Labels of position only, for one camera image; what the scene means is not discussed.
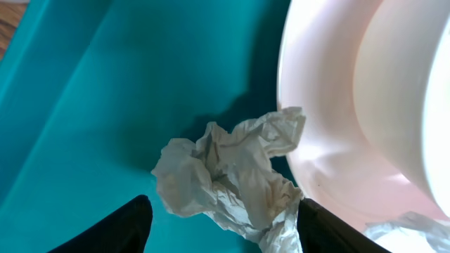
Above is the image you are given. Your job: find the large white plate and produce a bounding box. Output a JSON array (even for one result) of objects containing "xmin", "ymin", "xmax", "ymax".
[{"xmin": 277, "ymin": 0, "xmax": 445, "ymax": 231}]

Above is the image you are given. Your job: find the white cup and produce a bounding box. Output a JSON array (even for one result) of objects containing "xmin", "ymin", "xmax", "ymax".
[{"xmin": 353, "ymin": 0, "xmax": 449, "ymax": 213}]

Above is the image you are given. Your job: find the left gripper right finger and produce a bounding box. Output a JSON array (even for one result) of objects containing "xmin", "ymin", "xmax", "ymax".
[{"xmin": 297, "ymin": 198, "xmax": 390, "ymax": 253}]

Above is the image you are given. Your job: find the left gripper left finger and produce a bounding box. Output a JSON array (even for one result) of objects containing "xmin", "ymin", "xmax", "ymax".
[{"xmin": 49, "ymin": 195, "xmax": 153, "ymax": 253}]

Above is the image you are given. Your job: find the foil wrapper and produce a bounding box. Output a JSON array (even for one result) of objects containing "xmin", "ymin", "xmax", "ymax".
[{"xmin": 152, "ymin": 107, "xmax": 305, "ymax": 253}]

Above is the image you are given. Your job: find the teal plastic tray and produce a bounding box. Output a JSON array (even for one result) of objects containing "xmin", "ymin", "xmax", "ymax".
[{"xmin": 1, "ymin": 0, "xmax": 289, "ymax": 252}]

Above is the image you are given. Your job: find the white napkin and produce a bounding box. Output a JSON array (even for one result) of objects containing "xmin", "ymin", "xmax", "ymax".
[{"xmin": 364, "ymin": 212, "xmax": 449, "ymax": 253}]

